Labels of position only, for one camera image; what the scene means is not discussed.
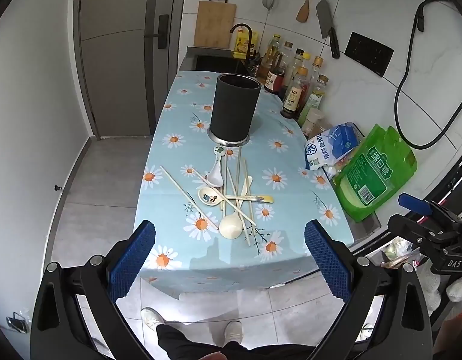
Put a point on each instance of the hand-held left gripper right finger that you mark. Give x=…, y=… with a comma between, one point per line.
x=328, y=262

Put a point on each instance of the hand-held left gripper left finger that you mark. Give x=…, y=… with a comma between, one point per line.
x=131, y=258

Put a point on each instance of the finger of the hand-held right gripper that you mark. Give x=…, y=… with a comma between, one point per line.
x=414, y=203
x=407, y=227

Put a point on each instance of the bunch of chopsticks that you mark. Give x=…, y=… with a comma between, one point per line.
x=189, y=198

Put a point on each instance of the cream spoon cartoon print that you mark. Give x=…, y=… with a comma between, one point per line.
x=210, y=197

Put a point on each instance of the plain cream spoon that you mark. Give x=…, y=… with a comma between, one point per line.
x=231, y=227

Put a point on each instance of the white spoon green print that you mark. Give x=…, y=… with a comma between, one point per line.
x=215, y=180

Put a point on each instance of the black utensil holder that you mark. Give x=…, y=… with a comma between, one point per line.
x=232, y=108

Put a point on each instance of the person's right hand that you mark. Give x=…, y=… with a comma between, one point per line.
x=431, y=288

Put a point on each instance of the clear plastic bag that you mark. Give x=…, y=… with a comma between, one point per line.
x=397, y=251

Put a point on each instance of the green plastic bag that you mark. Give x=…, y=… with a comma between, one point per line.
x=373, y=172

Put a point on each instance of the white shoe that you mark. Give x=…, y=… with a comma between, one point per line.
x=234, y=332
x=152, y=317

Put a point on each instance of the person's black pants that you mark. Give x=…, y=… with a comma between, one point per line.
x=186, y=339

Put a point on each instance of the door stop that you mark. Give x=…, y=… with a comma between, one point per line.
x=57, y=187

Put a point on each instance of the blue white salt bag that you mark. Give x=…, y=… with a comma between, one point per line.
x=328, y=146

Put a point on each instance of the white lid spice jar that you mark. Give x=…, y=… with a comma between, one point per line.
x=314, y=122

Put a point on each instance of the daisy print tablecloth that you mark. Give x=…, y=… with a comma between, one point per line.
x=171, y=120

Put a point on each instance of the brown vinegar bottle white label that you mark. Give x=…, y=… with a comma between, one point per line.
x=290, y=97

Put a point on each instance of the clear bottle gold cap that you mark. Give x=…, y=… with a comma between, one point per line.
x=287, y=54
x=317, y=63

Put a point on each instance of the grey door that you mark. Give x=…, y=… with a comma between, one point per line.
x=118, y=82

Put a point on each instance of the clear bottle yellow cap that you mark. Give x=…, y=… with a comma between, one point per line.
x=306, y=58

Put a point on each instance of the clear bottle black cap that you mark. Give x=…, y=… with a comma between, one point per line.
x=297, y=60

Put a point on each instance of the dark soy sauce bottle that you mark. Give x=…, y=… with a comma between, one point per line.
x=272, y=82

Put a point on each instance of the tall oil bottle yellow cap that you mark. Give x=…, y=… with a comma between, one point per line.
x=273, y=50

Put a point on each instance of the black sink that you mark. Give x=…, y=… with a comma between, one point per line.
x=216, y=63

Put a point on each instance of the black faucet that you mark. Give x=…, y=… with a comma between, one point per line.
x=252, y=45

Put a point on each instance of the yellow oil jug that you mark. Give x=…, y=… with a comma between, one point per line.
x=243, y=45

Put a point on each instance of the bamboo cutting board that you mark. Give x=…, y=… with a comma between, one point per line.
x=214, y=24

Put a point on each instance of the black wall outlet panel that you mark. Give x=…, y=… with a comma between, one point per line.
x=369, y=54

